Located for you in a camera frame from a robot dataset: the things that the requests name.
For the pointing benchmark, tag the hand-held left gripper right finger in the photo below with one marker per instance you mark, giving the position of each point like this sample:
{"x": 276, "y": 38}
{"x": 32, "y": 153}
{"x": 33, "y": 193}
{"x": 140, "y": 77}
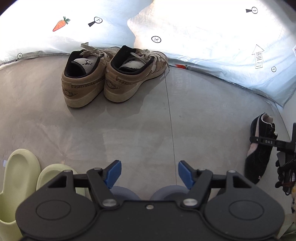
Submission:
{"x": 186, "y": 173}

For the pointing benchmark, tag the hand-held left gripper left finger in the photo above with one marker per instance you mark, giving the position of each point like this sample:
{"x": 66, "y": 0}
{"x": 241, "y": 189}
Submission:
{"x": 113, "y": 172}

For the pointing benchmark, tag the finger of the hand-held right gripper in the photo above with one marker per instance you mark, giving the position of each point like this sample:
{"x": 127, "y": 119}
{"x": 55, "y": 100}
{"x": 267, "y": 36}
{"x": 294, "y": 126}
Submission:
{"x": 266, "y": 141}

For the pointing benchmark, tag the black suede sneaker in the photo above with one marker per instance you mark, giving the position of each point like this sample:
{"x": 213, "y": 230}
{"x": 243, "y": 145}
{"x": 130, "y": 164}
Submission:
{"x": 257, "y": 162}

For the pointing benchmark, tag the grey slide sandal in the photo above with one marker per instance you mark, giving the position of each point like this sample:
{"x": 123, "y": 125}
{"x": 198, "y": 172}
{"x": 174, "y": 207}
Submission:
{"x": 171, "y": 191}
{"x": 126, "y": 192}

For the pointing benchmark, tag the green slide sandal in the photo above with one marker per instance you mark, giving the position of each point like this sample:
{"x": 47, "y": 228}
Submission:
{"x": 49, "y": 170}
{"x": 18, "y": 180}

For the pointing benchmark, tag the tan suede sneaker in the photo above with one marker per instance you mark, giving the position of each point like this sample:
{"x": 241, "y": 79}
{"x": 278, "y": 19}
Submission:
{"x": 122, "y": 85}
{"x": 81, "y": 90}

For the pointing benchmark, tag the white printed sheet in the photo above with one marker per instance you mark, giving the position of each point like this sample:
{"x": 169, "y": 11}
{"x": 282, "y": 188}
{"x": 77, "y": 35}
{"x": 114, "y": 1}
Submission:
{"x": 196, "y": 34}

